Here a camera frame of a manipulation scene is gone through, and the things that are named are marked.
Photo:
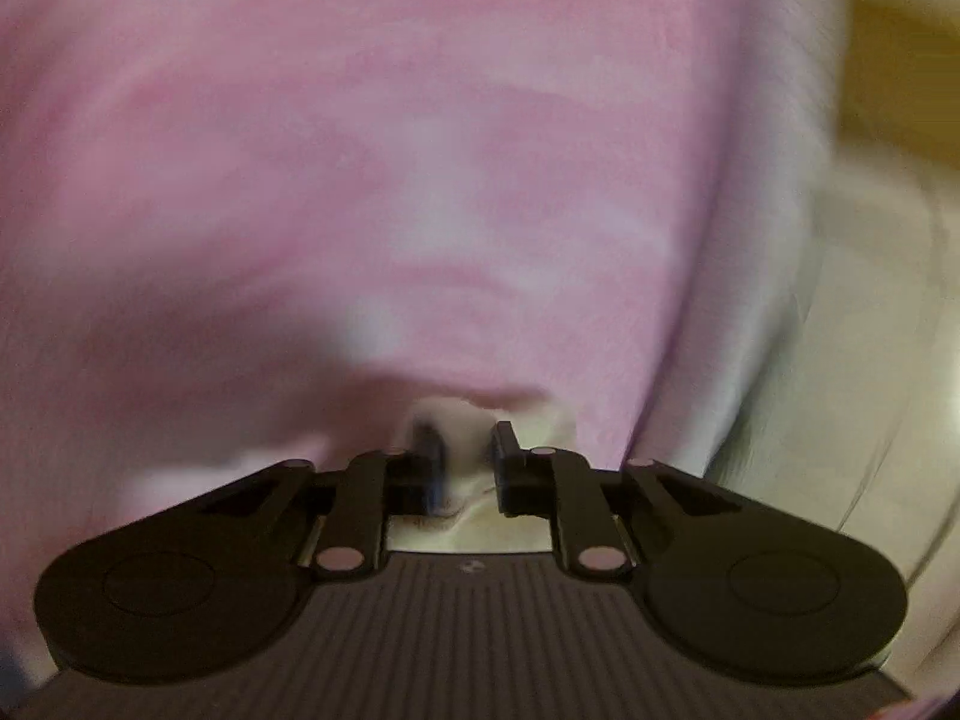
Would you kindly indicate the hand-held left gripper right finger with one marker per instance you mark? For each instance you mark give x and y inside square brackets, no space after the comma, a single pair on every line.
[504,465]

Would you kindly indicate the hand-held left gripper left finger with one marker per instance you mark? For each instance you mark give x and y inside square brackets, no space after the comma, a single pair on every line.
[429,465]

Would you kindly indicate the cream towel with blue stripe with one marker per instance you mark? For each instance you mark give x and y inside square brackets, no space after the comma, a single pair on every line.
[469,457]

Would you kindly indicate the pink floral blanket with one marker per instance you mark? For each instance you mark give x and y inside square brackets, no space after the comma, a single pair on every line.
[375,165]

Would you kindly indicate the cream upholstered bed frame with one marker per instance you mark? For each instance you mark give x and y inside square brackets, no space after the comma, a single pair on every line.
[847,390]

